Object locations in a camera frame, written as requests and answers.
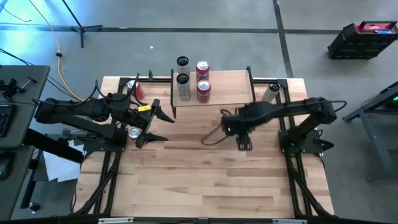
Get black tripod stand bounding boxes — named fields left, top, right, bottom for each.
left=61, top=0, right=104, bottom=49

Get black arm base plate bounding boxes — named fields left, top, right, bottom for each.
left=278, top=127, right=326, bottom=155
left=83, top=128, right=129, bottom=153

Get wooden shelf black metal legs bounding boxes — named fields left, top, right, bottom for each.
left=169, top=65, right=256, bottom=119

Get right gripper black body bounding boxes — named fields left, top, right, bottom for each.
left=221, top=103, right=264, bottom=138

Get white paper sheets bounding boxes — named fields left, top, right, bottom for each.
left=42, top=140, right=85, bottom=184

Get black clamp tool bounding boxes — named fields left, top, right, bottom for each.
left=0, top=76, right=37, bottom=99

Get black keyboard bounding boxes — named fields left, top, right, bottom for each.
left=0, top=104, right=18, bottom=138

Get silver Celsius slim can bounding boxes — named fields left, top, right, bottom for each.
left=176, top=73, right=192, bottom=102
left=260, top=82, right=280, bottom=104
left=176, top=55, right=191, bottom=77

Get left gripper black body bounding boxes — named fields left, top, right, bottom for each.
left=126, top=105, right=154, bottom=138

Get grey desk with mouse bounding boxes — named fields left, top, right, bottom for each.
left=0, top=144, right=35, bottom=222

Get black computer mouse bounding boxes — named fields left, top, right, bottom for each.
left=0, top=151, right=15, bottom=182

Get black and red tool case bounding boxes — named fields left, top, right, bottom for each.
left=327, top=20, right=398, bottom=60

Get grey desk with keyboard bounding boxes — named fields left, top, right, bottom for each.
left=0, top=64, right=51, bottom=149

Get black diagonal support beam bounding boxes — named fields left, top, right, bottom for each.
left=23, top=128, right=85, bottom=165

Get black aluminium table frame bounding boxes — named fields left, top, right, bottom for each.
left=73, top=76, right=336, bottom=218

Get device with green light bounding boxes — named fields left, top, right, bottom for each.
left=384, top=95, right=398, bottom=110

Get grey metal side table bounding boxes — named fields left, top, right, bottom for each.
left=341, top=80, right=398, bottom=183

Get red Fanta soda can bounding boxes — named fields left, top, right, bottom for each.
left=195, top=60, right=210, bottom=82
left=128, top=126, right=143, bottom=141
left=197, top=79, right=212, bottom=104
left=126, top=79, right=146, bottom=101

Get silver metal bracket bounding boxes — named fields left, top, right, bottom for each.
left=98, top=217, right=135, bottom=224
left=271, top=218, right=308, bottom=224

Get yellow extension cable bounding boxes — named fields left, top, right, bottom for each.
left=28, top=0, right=85, bottom=102

